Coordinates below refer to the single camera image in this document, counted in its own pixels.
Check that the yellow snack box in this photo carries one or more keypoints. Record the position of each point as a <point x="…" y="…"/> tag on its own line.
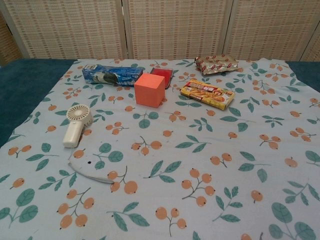
<point x="207" y="93"/>

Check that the red square tray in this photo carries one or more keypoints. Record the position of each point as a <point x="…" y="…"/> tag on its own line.
<point x="163" y="73"/>

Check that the woven folding screen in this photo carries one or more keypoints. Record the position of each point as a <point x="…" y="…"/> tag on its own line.
<point x="160" y="28"/>

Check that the orange cube block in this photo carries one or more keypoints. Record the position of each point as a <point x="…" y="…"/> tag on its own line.
<point x="148" y="90"/>

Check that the white handheld fan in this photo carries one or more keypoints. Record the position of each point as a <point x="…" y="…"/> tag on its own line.
<point x="75" y="125"/>

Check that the floral print tablecloth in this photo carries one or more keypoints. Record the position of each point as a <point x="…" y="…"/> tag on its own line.
<point x="175" y="155"/>

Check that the blue cookie package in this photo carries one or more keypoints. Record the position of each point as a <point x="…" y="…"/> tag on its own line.
<point x="110" y="75"/>

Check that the gold foil snack packet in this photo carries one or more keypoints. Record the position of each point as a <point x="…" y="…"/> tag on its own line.
<point x="216" y="64"/>

